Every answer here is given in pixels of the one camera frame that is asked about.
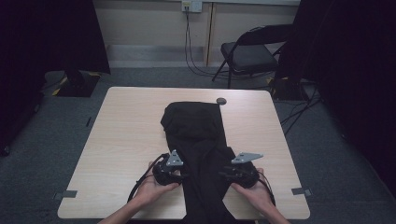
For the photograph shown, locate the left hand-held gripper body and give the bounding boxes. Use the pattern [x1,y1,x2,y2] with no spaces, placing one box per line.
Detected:
[152,149,185,187]

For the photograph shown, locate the black wall cable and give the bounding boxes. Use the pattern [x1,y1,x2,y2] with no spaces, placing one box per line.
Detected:
[184,10,220,78]
[186,10,232,76]

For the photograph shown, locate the person's left hand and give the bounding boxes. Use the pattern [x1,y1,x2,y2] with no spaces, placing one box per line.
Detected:
[134,161,181,207]

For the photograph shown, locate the beige vertical wall trim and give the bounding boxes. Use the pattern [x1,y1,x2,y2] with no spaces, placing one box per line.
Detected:
[203,3,217,67]

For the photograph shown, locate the black pants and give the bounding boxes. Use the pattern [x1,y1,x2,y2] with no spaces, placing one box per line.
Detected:
[160,101,238,224]

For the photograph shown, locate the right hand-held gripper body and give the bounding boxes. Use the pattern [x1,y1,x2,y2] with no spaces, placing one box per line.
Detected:
[231,151,264,189]

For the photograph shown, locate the white wall socket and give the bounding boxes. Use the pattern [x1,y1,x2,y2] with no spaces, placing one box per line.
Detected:
[181,0,204,13]

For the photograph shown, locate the black folding chair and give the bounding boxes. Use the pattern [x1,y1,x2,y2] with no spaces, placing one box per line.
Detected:
[212,23,293,90]

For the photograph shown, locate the black stand base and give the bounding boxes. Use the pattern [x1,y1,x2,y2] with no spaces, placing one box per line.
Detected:
[55,69,102,98]
[267,76,310,102]

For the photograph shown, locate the left hand-held gripper cable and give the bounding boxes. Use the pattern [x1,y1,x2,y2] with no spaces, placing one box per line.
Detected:
[126,152,171,203]

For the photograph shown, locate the person's right hand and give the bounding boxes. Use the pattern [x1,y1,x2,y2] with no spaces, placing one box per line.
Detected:
[230,167,275,214]

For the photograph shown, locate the black floor cables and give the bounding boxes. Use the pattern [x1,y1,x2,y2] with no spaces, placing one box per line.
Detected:
[279,83,322,136]

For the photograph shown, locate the grey tape strip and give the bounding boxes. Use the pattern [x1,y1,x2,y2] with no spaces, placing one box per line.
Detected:
[291,187,313,197]
[53,189,78,201]

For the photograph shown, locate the black curtain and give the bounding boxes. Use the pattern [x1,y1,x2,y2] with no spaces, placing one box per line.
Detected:
[275,0,396,198]
[0,0,112,157]

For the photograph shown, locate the right hand-held gripper cable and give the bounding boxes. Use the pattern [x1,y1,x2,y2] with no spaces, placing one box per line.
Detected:
[257,170,276,207]

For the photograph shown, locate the hand-held gripper cable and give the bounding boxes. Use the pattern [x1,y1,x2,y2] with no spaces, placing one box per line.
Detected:
[257,170,276,207]
[126,152,171,203]

